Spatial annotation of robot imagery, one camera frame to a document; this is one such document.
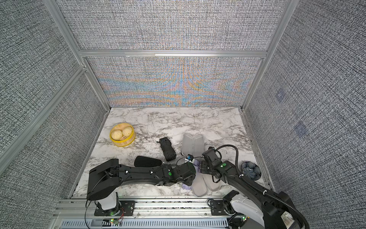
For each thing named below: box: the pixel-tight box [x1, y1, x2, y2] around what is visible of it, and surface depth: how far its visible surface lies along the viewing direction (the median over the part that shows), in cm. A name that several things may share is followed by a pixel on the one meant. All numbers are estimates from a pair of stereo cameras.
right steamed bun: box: [122, 126, 133, 137], surface depth 99 cm
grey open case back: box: [181, 132, 205, 158], surface depth 101 cm
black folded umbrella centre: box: [156, 136, 177, 162], surface depth 94 cm
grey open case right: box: [191, 172, 221, 197], surface depth 81 cm
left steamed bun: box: [111, 129, 123, 141], surface depth 99 cm
